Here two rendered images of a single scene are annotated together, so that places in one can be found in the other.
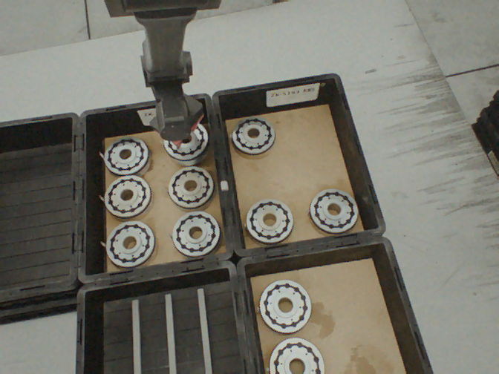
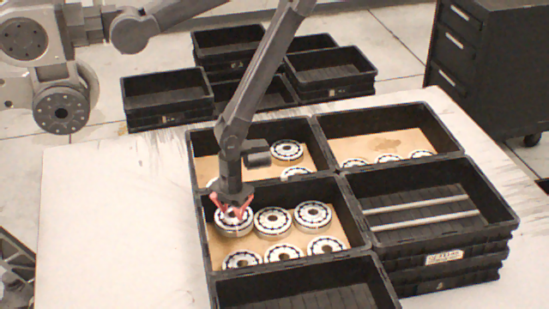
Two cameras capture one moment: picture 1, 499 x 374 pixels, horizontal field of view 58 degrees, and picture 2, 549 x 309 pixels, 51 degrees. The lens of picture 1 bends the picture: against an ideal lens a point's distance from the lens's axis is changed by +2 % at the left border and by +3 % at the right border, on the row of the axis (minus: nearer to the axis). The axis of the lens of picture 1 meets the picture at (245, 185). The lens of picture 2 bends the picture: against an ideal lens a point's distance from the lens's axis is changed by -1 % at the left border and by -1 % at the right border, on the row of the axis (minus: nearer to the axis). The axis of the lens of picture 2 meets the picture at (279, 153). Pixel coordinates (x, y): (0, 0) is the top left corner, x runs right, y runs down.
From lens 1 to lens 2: 1.39 m
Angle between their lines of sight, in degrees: 61
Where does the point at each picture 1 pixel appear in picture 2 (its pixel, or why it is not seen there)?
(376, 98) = (168, 160)
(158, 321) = (380, 237)
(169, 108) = (258, 143)
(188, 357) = (399, 219)
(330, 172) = not seen: hidden behind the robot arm
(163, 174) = (256, 247)
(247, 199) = not seen: hidden behind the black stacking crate
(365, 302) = (343, 145)
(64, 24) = not seen: outside the picture
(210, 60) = (98, 266)
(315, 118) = (205, 163)
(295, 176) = (256, 172)
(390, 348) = (366, 137)
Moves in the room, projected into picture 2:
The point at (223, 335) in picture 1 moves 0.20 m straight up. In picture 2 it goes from (380, 203) to (389, 148)
